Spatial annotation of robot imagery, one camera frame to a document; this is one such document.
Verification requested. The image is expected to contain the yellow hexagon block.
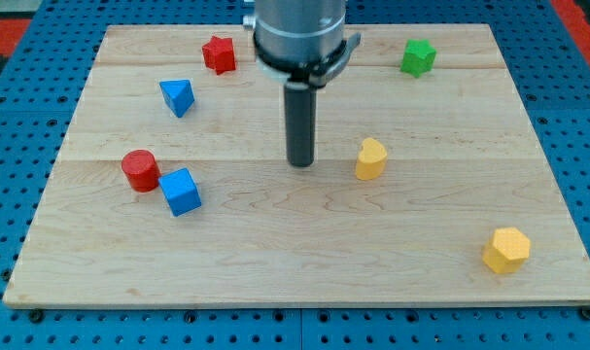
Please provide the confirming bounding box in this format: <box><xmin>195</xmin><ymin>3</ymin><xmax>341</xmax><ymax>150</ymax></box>
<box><xmin>481</xmin><ymin>227</ymin><xmax>532</xmax><ymax>274</ymax></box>

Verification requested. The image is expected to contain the blue triangle block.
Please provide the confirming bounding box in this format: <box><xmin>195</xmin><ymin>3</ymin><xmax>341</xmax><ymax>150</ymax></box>
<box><xmin>159</xmin><ymin>80</ymin><xmax>195</xmax><ymax>118</ymax></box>

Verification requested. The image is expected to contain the green star block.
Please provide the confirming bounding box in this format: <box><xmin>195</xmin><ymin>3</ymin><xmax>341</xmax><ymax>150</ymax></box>
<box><xmin>400</xmin><ymin>39</ymin><xmax>436</xmax><ymax>78</ymax></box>

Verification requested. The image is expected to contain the dark gray pusher rod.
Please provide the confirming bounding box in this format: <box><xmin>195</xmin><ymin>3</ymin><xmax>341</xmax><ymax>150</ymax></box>
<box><xmin>284</xmin><ymin>83</ymin><xmax>317</xmax><ymax>167</ymax></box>

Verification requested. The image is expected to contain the light wooden board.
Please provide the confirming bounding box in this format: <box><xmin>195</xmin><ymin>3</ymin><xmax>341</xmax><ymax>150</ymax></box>
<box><xmin>4</xmin><ymin>24</ymin><xmax>590</xmax><ymax>309</ymax></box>

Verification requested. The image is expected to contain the red star block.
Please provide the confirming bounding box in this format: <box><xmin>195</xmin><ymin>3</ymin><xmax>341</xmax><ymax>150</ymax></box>
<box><xmin>202</xmin><ymin>36</ymin><xmax>236</xmax><ymax>75</ymax></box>

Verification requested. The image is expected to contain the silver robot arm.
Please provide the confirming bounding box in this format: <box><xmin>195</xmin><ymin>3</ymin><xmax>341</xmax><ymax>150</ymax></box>
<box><xmin>242</xmin><ymin>0</ymin><xmax>361</xmax><ymax>89</ymax></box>

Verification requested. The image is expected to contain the blue cube block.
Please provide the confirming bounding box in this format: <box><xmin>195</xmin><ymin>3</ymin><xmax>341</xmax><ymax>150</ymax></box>
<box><xmin>158</xmin><ymin>168</ymin><xmax>202</xmax><ymax>217</ymax></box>

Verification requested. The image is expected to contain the red cylinder block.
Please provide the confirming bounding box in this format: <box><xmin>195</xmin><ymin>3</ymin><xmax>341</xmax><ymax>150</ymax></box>
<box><xmin>121</xmin><ymin>150</ymin><xmax>161</xmax><ymax>193</ymax></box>

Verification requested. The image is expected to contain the yellow heart block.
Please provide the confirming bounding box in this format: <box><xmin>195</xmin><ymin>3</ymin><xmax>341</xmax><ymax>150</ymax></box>
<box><xmin>355</xmin><ymin>137</ymin><xmax>388</xmax><ymax>181</ymax></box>

